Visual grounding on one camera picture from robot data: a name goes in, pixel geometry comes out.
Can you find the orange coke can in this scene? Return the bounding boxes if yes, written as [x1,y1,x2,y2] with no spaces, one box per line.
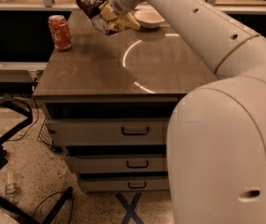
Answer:
[49,15,72,51]

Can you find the brown chip bag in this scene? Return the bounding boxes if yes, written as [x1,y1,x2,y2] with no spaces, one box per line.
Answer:
[74,0,141,35]

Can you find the black cable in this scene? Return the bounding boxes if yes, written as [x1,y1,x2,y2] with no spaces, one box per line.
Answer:
[31,189,75,224]

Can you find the middle drawer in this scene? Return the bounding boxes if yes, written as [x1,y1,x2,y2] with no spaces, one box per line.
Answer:
[65,155,167,174]

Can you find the black chair frame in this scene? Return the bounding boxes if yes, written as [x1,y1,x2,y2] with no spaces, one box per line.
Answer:
[0,94,73,224]

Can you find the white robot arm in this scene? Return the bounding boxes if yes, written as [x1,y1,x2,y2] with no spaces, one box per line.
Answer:
[109,0,266,224]

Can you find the bottom drawer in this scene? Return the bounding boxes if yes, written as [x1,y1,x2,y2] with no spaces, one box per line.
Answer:
[77,176,169,192]

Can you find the top drawer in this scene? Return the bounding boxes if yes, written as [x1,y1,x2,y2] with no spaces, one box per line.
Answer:
[46,119,168,147]

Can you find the drawer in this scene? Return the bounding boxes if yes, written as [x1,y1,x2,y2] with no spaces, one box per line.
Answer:
[77,176,169,192]
[65,155,167,174]
[46,119,168,147]

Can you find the grey drawer cabinet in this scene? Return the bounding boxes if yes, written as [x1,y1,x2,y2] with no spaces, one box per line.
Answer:
[34,11,216,180]

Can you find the white bowl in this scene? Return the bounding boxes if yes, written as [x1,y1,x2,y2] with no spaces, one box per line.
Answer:
[133,9,164,29]

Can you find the black wire basket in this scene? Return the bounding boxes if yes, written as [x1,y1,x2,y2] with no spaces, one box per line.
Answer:
[37,121,58,152]

